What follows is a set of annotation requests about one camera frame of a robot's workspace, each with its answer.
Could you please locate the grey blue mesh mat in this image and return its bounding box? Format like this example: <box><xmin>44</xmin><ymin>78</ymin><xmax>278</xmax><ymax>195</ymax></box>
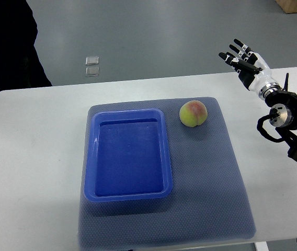
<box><xmin>78</xmin><ymin>97</ymin><xmax>256</xmax><ymax>250</ymax></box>

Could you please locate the upper metal floor plate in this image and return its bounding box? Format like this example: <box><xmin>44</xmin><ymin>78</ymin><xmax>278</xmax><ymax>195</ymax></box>
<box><xmin>85</xmin><ymin>56</ymin><xmax>99</xmax><ymax>65</ymax></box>

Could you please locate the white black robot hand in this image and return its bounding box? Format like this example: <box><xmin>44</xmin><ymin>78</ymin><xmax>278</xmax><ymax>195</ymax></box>
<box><xmin>219</xmin><ymin>39</ymin><xmax>281</xmax><ymax>100</ymax></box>

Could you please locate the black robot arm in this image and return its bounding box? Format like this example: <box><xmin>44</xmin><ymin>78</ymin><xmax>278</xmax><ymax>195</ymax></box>
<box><xmin>257</xmin><ymin>74</ymin><xmax>297</xmax><ymax>162</ymax></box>

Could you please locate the person in black clothes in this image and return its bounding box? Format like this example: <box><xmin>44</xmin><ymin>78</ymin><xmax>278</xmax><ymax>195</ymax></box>
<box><xmin>0</xmin><ymin>1</ymin><xmax>52</xmax><ymax>92</ymax></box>

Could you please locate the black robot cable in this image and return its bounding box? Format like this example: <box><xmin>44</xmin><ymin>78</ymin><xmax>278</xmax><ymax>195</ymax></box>
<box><xmin>256</xmin><ymin>112</ymin><xmax>288</xmax><ymax>143</ymax></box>

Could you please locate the green red peach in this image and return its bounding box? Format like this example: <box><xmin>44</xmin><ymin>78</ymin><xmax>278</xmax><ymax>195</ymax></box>
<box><xmin>179</xmin><ymin>100</ymin><xmax>208</xmax><ymax>128</ymax></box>

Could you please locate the wooden box corner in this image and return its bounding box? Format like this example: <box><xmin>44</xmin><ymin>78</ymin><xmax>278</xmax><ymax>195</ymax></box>
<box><xmin>275</xmin><ymin>0</ymin><xmax>297</xmax><ymax>14</ymax></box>

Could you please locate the white table leg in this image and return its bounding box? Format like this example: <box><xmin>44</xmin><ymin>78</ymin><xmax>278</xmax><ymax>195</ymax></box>
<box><xmin>254</xmin><ymin>242</ymin><xmax>269</xmax><ymax>251</ymax></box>

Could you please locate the blue plastic tray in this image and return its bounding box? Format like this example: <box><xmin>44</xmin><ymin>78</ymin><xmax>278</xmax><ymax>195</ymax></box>
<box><xmin>84</xmin><ymin>108</ymin><xmax>173</xmax><ymax>203</ymax></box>

